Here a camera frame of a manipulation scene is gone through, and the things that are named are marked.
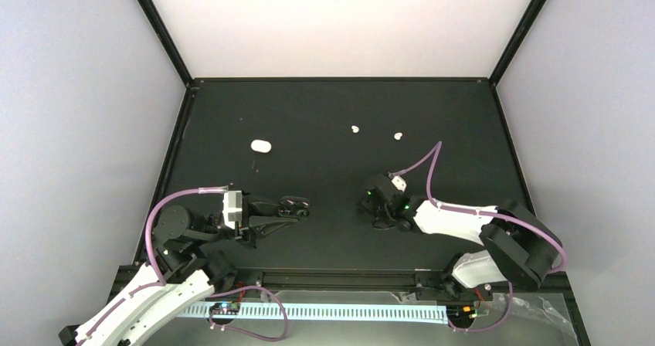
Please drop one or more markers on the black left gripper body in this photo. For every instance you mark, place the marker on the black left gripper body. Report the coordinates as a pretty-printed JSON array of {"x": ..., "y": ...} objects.
[{"x": 247, "y": 234}]

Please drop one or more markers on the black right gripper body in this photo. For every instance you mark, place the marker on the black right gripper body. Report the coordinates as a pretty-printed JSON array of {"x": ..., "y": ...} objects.
[{"x": 378, "y": 211}]

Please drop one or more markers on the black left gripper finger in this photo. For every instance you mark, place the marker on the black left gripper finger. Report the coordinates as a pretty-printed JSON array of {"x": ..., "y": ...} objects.
[
  {"x": 262, "y": 207},
  {"x": 265, "y": 225}
]

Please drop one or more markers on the black earbud charging case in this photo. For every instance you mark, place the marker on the black earbud charging case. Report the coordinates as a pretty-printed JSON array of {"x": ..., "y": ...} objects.
[{"x": 293, "y": 207}]

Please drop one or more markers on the white earbud charging case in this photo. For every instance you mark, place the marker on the white earbud charging case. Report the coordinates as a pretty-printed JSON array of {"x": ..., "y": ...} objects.
[{"x": 261, "y": 146}]

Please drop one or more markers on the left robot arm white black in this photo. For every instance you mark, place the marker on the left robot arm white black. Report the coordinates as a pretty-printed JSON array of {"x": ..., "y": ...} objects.
[{"x": 176, "y": 273}]

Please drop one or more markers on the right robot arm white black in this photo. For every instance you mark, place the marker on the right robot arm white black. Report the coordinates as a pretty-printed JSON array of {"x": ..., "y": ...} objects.
[{"x": 517, "y": 247}]

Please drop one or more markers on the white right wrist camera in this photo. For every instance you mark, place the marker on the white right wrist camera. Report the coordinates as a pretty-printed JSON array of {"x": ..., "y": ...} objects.
[{"x": 399, "y": 183}]

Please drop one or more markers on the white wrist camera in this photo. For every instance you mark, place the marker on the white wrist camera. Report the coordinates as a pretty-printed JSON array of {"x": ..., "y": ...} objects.
[
  {"x": 399, "y": 183},
  {"x": 232, "y": 211}
]

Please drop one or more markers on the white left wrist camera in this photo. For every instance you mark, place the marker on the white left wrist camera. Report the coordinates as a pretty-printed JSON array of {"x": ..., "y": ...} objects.
[{"x": 232, "y": 211}]

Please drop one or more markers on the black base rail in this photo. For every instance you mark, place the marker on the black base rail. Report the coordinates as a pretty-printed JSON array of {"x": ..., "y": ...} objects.
[{"x": 337, "y": 280}]

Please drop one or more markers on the white slotted cable duct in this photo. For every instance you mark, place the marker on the white slotted cable duct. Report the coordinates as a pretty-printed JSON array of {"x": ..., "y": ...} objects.
[{"x": 428, "y": 314}]

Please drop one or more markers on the black frame post left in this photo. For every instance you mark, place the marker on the black frame post left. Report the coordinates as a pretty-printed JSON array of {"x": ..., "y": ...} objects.
[{"x": 164, "y": 37}]

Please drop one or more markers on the black frame post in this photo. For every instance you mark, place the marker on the black frame post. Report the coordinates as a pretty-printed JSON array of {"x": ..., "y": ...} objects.
[
  {"x": 164, "y": 37},
  {"x": 522, "y": 29}
]

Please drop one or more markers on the black frame post right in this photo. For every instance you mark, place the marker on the black frame post right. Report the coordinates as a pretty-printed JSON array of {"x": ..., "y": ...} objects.
[{"x": 522, "y": 29}]

